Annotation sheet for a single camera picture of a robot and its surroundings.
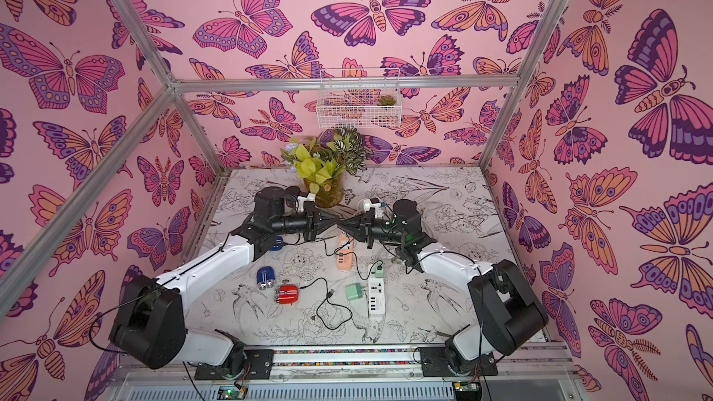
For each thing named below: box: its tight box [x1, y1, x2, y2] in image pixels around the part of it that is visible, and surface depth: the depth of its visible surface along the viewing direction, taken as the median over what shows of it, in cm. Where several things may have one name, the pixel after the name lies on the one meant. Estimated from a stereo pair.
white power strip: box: [368, 276, 386, 315], surface depth 85 cm
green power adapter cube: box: [375, 260, 385, 279], surface depth 85 cm
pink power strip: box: [336, 231, 355, 272], surface depth 93 cm
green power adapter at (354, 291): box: [345, 282, 365, 301], surface depth 87 cm
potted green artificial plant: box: [280, 127, 372, 208], surface depth 97 cm
